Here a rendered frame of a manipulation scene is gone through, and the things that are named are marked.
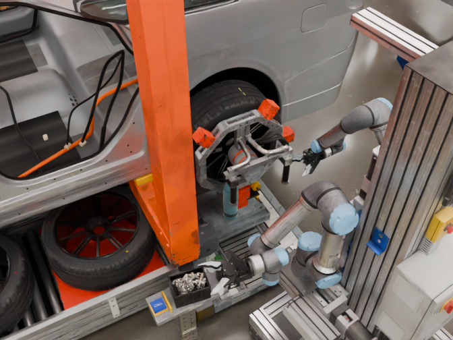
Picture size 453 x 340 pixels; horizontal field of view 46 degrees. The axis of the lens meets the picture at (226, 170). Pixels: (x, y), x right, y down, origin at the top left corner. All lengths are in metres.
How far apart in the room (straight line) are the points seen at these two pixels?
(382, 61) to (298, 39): 2.46
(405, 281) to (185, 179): 1.05
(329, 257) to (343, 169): 2.03
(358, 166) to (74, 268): 2.32
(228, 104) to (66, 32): 1.47
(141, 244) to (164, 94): 1.25
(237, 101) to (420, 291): 1.37
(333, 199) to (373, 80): 3.19
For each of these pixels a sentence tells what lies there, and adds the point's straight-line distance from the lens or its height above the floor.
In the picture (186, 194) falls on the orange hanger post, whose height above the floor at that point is 1.09.
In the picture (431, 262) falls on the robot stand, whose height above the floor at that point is 1.23.
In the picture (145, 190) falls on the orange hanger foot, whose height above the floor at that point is 0.68.
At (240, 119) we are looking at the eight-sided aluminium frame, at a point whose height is 1.10.
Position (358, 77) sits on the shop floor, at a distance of 5.18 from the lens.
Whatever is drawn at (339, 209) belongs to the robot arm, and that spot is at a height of 1.46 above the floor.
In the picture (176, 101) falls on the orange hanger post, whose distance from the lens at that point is 2.14.
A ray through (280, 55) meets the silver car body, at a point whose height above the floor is 1.29.
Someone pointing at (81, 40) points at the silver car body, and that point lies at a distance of 3.78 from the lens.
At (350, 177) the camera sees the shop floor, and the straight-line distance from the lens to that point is 4.20.
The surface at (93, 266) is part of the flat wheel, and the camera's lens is 3.08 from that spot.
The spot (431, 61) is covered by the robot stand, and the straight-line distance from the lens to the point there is 1.83.
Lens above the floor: 3.02
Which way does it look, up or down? 47 degrees down
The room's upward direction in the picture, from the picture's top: straight up
